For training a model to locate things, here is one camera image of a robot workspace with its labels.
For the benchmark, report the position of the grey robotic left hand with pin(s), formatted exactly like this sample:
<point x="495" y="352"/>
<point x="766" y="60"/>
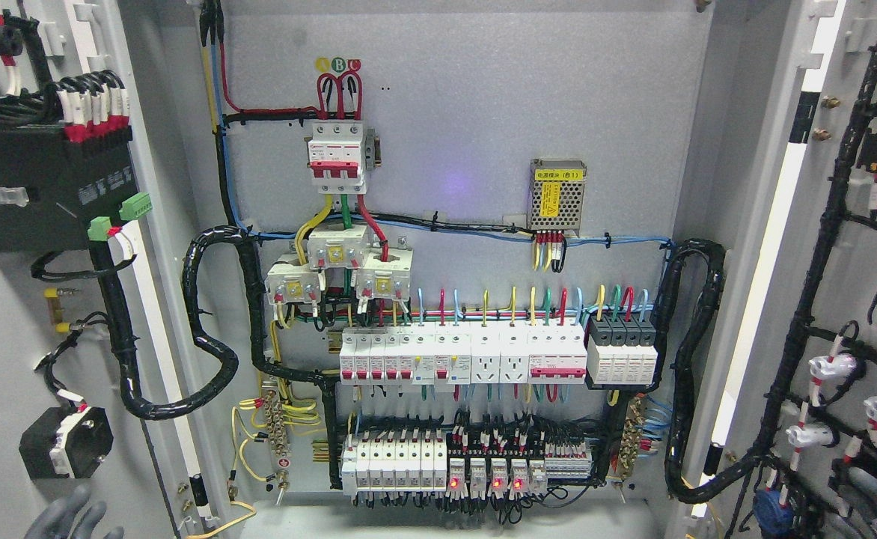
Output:
<point x="62" y="518"/>

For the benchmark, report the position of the lower relay breaker row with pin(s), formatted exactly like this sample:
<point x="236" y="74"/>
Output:
<point x="491" y="460"/>

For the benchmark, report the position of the white current transformers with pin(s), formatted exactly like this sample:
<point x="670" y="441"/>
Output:
<point x="336" y="255"/>

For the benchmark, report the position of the red white main breaker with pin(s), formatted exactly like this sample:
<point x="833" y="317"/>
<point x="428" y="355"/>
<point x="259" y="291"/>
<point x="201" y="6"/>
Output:
<point x="337" y="157"/>

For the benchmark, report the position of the white socket breaker row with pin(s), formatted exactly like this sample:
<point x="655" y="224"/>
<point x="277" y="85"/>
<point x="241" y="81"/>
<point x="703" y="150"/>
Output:
<point x="448" y="355"/>

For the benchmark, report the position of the black surge protector modules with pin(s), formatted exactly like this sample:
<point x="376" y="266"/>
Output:
<point x="621" y="355"/>

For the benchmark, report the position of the perforated metal power supply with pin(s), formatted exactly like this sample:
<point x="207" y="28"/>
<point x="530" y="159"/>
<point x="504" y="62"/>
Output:
<point x="557" y="188"/>

